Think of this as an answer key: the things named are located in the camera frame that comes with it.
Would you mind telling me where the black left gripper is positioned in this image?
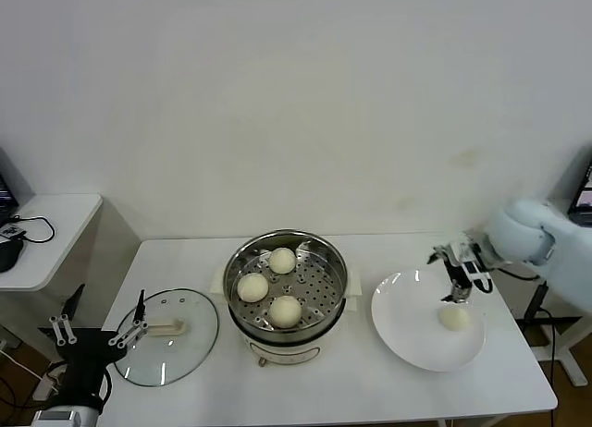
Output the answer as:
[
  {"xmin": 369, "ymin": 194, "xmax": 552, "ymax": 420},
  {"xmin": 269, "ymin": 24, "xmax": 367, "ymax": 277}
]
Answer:
[{"xmin": 49, "ymin": 283, "xmax": 150, "ymax": 406}]

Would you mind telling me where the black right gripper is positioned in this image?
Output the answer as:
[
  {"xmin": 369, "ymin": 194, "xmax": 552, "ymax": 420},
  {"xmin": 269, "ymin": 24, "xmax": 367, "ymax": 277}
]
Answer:
[{"xmin": 426, "ymin": 243, "xmax": 475, "ymax": 305}]

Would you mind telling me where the white steamed baozi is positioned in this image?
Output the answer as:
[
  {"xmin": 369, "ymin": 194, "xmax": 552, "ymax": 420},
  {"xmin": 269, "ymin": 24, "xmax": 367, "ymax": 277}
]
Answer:
[
  {"xmin": 237, "ymin": 273, "xmax": 270, "ymax": 303},
  {"xmin": 267, "ymin": 295, "xmax": 303, "ymax": 330},
  {"xmin": 268, "ymin": 246, "xmax": 298, "ymax": 275},
  {"xmin": 437, "ymin": 305, "xmax": 473, "ymax": 332}
]

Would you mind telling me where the glass lid with cream handle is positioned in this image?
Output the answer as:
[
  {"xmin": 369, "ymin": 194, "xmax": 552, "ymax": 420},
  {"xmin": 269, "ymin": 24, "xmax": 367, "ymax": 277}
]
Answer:
[{"xmin": 111, "ymin": 287, "xmax": 219, "ymax": 387}]

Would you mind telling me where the stainless steel steamer basket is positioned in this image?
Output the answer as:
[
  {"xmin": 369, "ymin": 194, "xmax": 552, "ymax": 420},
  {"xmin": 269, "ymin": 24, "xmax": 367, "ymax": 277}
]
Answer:
[{"xmin": 224, "ymin": 230, "xmax": 349, "ymax": 346}]

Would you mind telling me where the steel steamer pot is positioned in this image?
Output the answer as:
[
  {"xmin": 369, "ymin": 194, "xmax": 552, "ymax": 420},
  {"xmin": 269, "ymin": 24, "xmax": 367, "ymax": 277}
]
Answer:
[{"xmin": 210, "ymin": 265, "xmax": 363, "ymax": 368}]

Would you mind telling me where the white round plate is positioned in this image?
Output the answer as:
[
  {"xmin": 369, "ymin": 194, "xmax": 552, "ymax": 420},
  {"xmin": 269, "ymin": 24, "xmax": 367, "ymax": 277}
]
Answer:
[{"xmin": 370, "ymin": 269, "xmax": 487, "ymax": 372}]

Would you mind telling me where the white side table with mouse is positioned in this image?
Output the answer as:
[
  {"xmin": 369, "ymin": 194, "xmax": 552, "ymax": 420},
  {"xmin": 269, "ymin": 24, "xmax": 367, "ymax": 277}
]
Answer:
[{"xmin": 0, "ymin": 193, "xmax": 104, "ymax": 400}]

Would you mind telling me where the black computer mouse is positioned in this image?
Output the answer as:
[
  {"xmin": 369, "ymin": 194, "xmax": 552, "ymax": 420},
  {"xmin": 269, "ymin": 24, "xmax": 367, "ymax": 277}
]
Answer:
[{"xmin": 0, "ymin": 237, "xmax": 25, "ymax": 274}]

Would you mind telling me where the white side table with label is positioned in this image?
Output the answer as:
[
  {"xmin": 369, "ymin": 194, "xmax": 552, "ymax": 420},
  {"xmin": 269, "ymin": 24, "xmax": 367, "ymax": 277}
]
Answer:
[{"xmin": 526, "ymin": 198, "xmax": 592, "ymax": 392}]

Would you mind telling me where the laptop with pink screen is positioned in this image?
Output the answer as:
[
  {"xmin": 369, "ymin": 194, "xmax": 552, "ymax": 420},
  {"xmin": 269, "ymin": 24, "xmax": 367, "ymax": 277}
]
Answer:
[{"xmin": 566, "ymin": 161, "xmax": 592, "ymax": 226}]

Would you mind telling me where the laptop with dark screen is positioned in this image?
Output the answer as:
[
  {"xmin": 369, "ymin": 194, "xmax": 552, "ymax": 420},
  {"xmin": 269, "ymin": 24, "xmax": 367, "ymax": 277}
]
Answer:
[{"xmin": 0, "ymin": 147, "xmax": 20, "ymax": 226}]

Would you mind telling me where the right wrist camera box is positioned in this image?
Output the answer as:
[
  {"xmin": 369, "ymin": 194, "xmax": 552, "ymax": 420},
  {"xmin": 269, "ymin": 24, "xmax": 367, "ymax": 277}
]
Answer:
[{"xmin": 449, "ymin": 241, "xmax": 494, "ymax": 293}]

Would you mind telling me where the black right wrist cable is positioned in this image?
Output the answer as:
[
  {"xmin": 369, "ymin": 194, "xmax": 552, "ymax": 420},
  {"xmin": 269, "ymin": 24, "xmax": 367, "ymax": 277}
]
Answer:
[{"xmin": 494, "ymin": 264, "xmax": 542, "ymax": 281}]

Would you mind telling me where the black cable with adapter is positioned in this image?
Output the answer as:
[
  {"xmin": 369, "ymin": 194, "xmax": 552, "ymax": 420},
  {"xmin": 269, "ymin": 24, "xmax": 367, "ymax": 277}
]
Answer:
[{"xmin": 522, "ymin": 281, "xmax": 579, "ymax": 400}]

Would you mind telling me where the white floor cable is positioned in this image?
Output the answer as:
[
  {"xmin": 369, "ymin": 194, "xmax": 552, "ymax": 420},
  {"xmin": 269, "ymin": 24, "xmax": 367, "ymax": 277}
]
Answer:
[{"xmin": 0, "ymin": 349, "xmax": 43, "ymax": 377}]

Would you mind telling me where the thin black looped cable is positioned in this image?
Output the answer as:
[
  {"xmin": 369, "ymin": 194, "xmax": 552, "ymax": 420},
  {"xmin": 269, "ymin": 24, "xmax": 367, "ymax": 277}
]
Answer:
[{"xmin": 7, "ymin": 215, "xmax": 56, "ymax": 244}]

